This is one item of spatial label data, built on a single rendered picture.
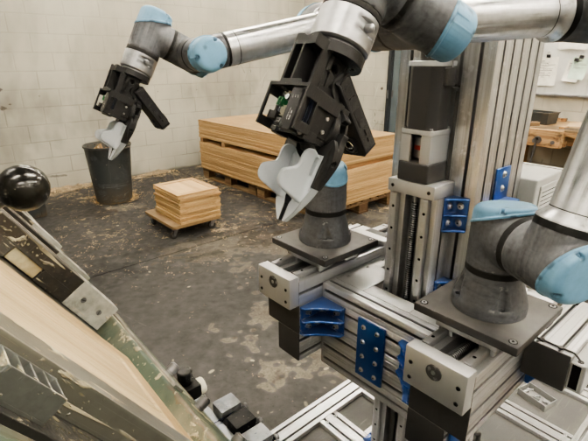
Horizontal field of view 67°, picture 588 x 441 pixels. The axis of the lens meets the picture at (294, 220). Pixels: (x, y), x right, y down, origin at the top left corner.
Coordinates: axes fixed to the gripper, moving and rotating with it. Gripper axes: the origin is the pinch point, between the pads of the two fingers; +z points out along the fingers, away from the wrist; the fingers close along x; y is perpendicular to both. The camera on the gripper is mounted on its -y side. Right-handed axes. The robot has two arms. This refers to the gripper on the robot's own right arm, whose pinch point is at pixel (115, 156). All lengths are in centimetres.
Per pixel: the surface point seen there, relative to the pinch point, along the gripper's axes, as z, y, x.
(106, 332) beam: 42.4, -11.1, 4.6
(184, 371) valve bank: 45, -27, 19
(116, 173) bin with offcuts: 26, -157, -375
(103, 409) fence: 25, 17, 64
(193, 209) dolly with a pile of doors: 27, -177, -238
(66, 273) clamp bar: 29.8, 1.8, 1.6
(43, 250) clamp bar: 25.4, 8.4, 1.6
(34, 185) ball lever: 3, 32, 69
